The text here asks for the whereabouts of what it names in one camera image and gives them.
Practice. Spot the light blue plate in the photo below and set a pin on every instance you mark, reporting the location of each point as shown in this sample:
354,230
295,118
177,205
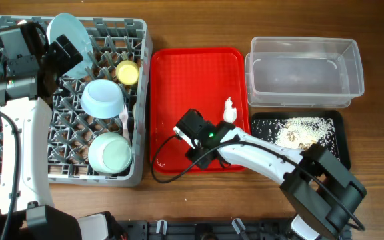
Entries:
68,25

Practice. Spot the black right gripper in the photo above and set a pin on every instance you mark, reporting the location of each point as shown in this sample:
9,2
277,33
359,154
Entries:
194,154

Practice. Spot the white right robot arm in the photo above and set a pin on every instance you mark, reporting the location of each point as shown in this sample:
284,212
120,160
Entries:
324,193

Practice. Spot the clear plastic bin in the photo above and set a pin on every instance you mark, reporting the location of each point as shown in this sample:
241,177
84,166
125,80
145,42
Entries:
303,72

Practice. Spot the grey dishwasher rack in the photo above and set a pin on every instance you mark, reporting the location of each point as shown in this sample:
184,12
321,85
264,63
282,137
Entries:
72,130

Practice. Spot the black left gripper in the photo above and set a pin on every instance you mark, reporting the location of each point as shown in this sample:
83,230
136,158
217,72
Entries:
64,62

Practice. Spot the green food bowl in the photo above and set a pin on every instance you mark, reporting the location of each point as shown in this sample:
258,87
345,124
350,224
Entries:
110,153

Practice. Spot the food leftovers rice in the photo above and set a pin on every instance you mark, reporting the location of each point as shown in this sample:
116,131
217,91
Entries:
303,132

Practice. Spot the red plastic tray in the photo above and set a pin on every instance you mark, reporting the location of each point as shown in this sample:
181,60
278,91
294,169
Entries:
192,78

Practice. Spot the white plastic fork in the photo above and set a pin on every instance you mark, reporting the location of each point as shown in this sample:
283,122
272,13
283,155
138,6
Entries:
124,119

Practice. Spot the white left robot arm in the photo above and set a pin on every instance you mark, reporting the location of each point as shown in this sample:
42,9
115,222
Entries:
26,206

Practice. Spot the white tissue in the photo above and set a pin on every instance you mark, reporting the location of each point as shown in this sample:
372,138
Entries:
230,112

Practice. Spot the black waste tray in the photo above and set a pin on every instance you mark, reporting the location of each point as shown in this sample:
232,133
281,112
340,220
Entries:
265,126

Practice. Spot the white plastic spoon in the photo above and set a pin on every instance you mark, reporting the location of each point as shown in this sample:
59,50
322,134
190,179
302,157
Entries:
134,110

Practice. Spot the light blue bowl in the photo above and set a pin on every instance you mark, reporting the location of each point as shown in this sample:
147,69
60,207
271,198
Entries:
102,99

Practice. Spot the yellow plastic cup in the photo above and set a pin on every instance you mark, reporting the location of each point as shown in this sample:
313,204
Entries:
127,72

